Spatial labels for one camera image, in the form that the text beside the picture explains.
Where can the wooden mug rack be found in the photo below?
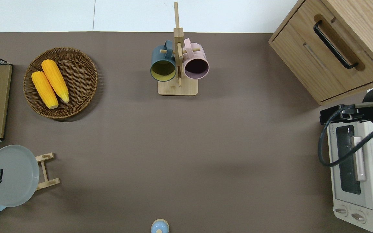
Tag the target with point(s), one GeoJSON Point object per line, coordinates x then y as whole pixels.
{"type": "Point", "coordinates": [178, 89]}

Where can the brown wicker basket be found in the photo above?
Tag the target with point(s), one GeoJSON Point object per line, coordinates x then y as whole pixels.
{"type": "Point", "coordinates": [79, 81]}

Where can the wooden drawer cabinet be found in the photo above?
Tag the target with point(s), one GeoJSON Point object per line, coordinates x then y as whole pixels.
{"type": "Point", "coordinates": [303, 55]}

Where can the gray plate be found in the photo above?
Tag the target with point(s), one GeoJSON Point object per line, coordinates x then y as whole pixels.
{"type": "Point", "coordinates": [15, 176]}

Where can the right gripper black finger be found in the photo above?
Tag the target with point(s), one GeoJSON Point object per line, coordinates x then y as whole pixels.
{"type": "Point", "coordinates": [329, 116]}

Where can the pink mug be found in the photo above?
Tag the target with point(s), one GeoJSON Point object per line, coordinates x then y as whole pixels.
{"type": "Point", "coordinates": [197, 56]}

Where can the yellow corn cob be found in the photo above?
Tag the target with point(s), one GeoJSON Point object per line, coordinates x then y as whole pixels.
{"type": "Point", "coordinates": [45, 90]}
{"type": "Point", "coordinates": [55, 79]}

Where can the wooden plate rack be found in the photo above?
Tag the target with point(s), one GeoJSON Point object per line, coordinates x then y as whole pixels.
{"type": "Point", "coordinates": [45, 171]}

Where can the dark blue mug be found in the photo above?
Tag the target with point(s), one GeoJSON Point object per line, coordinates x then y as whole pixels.
{"type": "Point", "coordinates": [160, 55]}

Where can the white toaster oven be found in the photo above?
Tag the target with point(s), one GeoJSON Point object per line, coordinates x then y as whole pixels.
{"type": "Point", "coordinates": [367, 194]}

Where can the brown table mat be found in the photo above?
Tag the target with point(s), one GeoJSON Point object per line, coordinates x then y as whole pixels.
{"type": "Point", "coordinates": [206, 145]}

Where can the blue call bell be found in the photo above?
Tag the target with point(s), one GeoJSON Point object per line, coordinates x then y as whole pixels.
{"type": "Point", "coordinates": [160, 226]}

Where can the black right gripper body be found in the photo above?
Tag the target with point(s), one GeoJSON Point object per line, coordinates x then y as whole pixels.
{"type": "Point", "coordinates": [351, 113]}

